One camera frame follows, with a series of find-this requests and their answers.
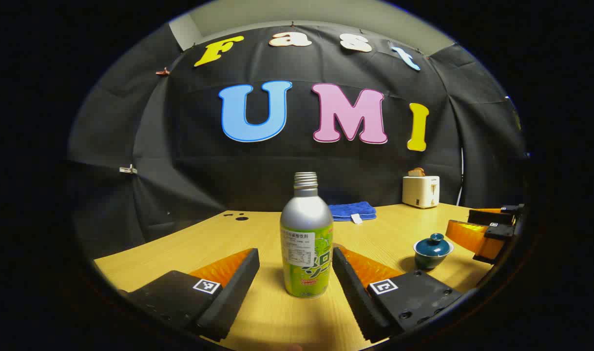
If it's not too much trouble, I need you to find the black backdrop cloth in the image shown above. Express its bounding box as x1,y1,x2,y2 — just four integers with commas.
67,20,527,259

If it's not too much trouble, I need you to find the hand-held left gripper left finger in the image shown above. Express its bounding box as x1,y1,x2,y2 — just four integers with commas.
117,248,261,342

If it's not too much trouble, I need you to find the teal teacup lid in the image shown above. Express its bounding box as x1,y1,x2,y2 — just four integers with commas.
413,233,454,258

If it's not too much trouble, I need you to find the teal teacup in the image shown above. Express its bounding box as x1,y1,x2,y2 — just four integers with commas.
413,244,454,270

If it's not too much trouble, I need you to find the silver green water bottle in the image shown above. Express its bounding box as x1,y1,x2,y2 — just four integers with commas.
280,172,334,299

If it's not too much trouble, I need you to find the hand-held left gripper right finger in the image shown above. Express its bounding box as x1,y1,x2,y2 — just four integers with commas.
331,245,463,344

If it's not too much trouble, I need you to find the white wall cable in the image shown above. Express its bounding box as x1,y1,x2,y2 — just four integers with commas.
457,146,466,206

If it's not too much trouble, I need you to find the white toaster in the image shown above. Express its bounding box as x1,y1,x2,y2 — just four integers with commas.
402,175,441,209

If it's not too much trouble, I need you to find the blue folded towel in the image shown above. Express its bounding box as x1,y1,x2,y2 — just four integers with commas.
328,201,377,224

